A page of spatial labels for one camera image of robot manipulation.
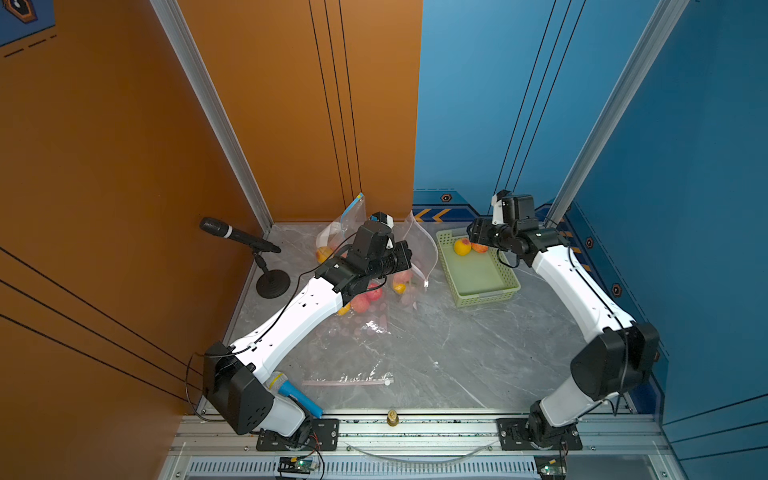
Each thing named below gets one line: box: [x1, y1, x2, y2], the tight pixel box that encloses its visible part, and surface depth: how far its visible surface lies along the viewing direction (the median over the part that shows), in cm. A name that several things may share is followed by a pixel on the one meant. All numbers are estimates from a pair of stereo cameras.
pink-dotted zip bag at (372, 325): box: [308, 296, 392, 344], surface depth 93 cm
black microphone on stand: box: [200, 217, 291, 299], surface depth 85 cm
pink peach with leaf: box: [350, 293, 370, 313], surface depth 94 cm
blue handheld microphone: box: [265, 371, 324, 419], surface depth 80 cm
